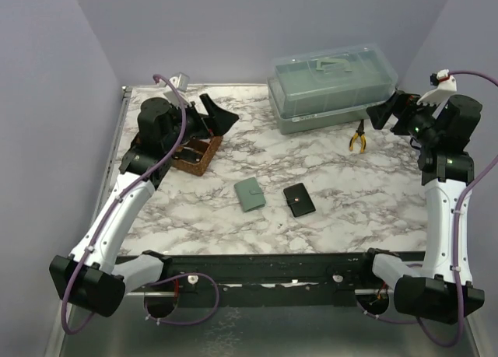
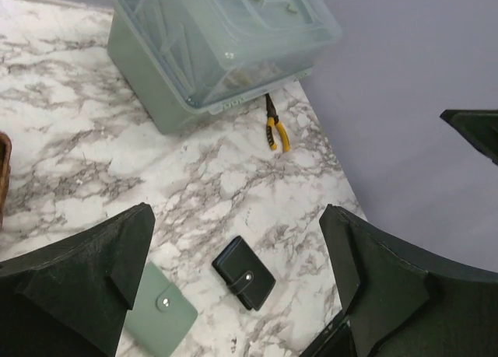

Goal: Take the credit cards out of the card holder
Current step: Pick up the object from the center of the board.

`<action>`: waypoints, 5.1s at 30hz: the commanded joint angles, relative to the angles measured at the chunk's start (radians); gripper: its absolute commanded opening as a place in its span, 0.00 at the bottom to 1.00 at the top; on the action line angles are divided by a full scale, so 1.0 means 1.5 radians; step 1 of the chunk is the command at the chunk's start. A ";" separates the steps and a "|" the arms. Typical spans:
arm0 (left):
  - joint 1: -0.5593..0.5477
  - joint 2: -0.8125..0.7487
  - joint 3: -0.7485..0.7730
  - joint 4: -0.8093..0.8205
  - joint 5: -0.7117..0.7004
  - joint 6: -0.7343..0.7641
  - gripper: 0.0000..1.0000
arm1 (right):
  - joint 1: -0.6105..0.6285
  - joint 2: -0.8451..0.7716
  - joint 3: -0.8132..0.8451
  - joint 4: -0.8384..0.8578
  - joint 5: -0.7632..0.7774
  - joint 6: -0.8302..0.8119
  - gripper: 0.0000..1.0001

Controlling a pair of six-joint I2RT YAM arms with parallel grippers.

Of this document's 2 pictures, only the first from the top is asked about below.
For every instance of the green card holder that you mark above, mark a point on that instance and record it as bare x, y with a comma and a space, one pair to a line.
249, 194

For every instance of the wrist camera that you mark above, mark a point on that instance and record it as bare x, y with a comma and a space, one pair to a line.
180, 82
444, 86

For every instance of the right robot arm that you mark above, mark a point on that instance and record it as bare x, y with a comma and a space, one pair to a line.
442, 289

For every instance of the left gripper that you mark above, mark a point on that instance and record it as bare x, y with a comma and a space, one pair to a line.
222, 120

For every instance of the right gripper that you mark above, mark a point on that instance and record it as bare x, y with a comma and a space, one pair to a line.
401, 103

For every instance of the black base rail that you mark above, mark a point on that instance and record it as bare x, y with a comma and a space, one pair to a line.
269, 280

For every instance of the woven brown basket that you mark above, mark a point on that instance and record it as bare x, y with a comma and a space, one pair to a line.
195, 156

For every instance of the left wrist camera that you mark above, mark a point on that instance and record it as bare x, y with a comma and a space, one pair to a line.
180, 82

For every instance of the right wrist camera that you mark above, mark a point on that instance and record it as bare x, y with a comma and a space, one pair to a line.
444, 86

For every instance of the black card holder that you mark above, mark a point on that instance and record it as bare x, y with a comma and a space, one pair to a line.
298, 200

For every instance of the aluminium frame rail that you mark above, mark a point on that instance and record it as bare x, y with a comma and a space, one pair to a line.
109, 169

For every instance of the yellow handled pliers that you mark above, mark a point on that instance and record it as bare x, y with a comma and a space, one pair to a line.
359, 134

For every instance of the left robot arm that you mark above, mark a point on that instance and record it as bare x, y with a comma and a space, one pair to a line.
89, 276

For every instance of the translucent green storage box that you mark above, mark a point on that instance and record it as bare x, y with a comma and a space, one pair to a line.
327, 88

